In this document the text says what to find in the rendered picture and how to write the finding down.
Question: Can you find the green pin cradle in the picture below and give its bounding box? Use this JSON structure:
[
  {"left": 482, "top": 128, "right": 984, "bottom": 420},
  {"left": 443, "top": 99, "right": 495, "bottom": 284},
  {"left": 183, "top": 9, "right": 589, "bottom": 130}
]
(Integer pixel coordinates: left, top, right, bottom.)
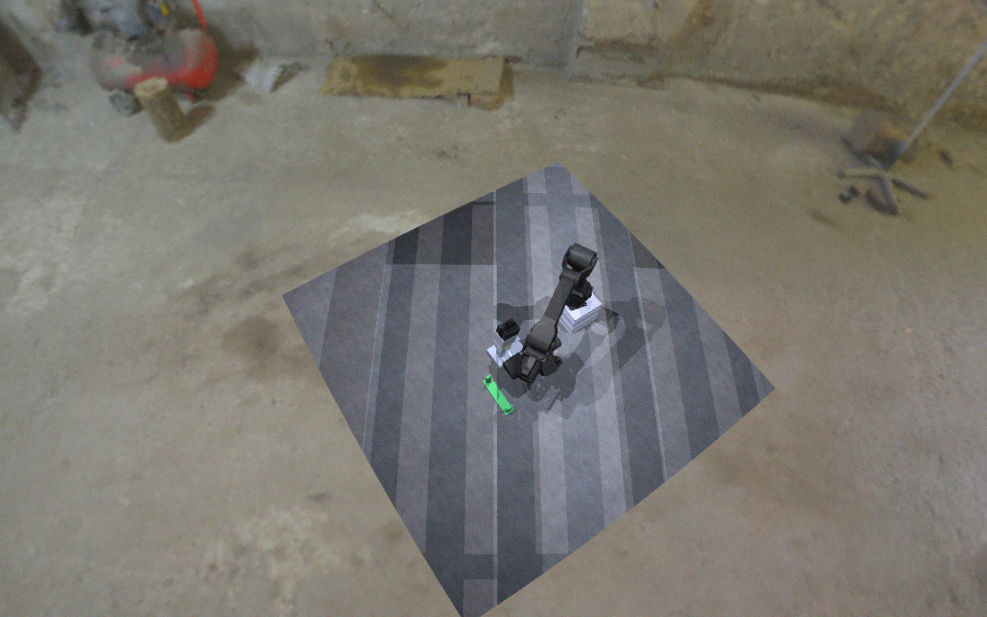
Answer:
[{"left": 483, "top": 375, "right": 514, "bottom": 416}]

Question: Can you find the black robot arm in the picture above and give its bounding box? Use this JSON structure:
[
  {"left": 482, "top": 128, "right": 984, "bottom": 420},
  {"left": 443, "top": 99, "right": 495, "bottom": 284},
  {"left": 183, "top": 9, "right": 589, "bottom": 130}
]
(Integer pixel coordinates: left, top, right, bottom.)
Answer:
[{"left": 515, "top": 243, "right": 598, "bottom": 384}]

